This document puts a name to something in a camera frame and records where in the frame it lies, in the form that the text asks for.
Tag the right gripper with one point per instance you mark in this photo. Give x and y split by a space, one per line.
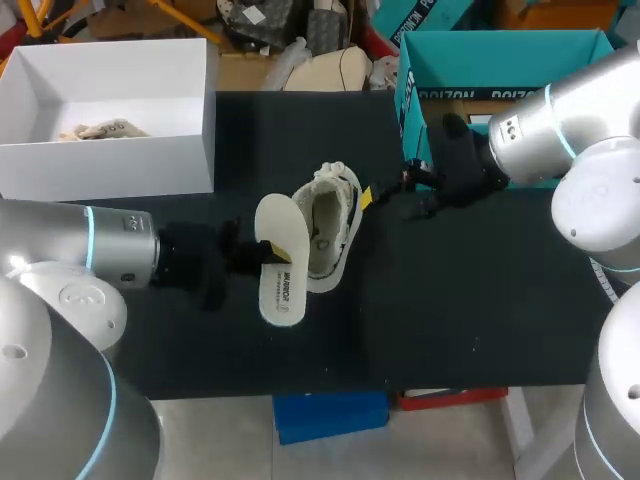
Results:
460 165

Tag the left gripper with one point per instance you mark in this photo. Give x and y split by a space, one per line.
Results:
190 260

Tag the cream shoe insole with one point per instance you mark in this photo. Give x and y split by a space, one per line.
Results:
280 295

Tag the cream canvas shoe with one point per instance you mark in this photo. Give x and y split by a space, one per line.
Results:
107 130
327 225

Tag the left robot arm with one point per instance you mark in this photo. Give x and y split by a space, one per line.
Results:
45 360

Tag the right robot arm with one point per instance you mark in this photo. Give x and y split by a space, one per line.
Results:
595 210

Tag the large open teal box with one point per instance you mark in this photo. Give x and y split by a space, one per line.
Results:
500 65

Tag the white shoebox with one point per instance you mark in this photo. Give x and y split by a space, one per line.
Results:
125 150

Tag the beige bag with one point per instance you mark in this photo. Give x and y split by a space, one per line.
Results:
330 70

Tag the blue box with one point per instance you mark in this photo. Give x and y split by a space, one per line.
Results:
330 417

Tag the teal box with white print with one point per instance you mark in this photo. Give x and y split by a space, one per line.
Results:
425 12

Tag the red box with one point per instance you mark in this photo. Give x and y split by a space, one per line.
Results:
450 399

